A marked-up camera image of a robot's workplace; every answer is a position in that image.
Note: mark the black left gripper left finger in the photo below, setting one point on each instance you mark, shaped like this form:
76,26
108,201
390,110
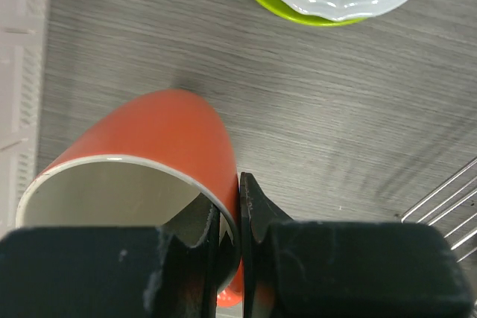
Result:
151,271

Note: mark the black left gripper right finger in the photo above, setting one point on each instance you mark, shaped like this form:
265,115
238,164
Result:
297,268

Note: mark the orange ceramic mug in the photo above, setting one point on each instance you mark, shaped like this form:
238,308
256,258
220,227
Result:
147,163

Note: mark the lime green plate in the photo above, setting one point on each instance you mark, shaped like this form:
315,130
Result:
281,9

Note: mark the white perforated file organizer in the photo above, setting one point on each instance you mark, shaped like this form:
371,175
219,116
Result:
24,26

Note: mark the metal wire dish rack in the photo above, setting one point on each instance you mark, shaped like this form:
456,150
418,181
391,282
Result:
451,209

